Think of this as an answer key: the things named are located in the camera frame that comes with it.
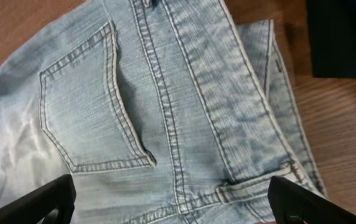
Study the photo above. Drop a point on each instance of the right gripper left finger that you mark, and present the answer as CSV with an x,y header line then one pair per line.
x,y
51,203

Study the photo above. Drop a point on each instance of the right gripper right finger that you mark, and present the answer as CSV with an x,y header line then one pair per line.
x,y
293,204

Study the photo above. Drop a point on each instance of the light blue denim shorts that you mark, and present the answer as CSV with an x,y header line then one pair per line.
x,y
161,111

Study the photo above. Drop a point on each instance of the black folded garment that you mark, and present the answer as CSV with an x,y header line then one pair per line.
x,y
332,36

